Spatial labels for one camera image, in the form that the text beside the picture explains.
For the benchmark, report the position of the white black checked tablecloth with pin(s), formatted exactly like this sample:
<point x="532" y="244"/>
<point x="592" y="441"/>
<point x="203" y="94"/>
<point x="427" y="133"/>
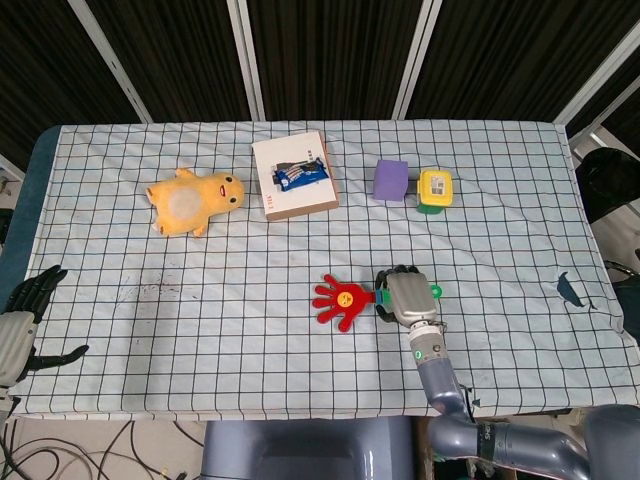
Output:
<point x="200" y="310"/>

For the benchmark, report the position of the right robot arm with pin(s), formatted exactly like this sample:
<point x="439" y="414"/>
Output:
<point x="440" y="380"/>

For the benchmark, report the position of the green container yellow lid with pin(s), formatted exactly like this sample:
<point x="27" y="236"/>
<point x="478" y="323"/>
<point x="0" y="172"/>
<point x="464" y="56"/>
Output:
<point x="436" y="187"/>

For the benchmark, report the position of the yellow plush toy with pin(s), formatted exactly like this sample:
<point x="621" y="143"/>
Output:
<point x="192" y="205"/>

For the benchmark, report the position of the red hand clapper toy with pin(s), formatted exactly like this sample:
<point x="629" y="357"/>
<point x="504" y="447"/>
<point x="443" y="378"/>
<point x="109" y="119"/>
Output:
<point x="345" y="300"/>

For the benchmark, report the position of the white metal frame post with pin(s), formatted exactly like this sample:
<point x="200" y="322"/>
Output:
<point x="595" y="65"/>
<point x="417" y="60"/>
<point x="246" y="60"/>
<point x="110" y="60"/>

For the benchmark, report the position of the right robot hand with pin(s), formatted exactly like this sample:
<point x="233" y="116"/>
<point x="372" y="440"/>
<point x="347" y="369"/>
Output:
<point x="410" y="297"/>

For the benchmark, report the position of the purple foam cube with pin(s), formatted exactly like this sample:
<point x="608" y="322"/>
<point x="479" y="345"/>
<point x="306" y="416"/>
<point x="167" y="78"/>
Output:
<point x="391" y="181"/>

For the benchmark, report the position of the black bag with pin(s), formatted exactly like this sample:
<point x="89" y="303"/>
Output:
<point x="607" y="182"/>

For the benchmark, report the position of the grey robot torso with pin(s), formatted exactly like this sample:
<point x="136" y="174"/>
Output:
<point x="300" y="450"/>

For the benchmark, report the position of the white cardboard box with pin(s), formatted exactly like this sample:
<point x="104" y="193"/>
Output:
<point x="300" y="202"/>

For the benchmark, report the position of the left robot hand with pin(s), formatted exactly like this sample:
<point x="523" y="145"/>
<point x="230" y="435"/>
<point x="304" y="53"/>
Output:
<point x="17" y="330"/>

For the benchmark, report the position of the blue snack packet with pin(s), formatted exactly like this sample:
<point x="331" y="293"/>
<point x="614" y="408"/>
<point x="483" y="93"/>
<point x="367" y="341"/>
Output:
<point x="300" y="174"/>

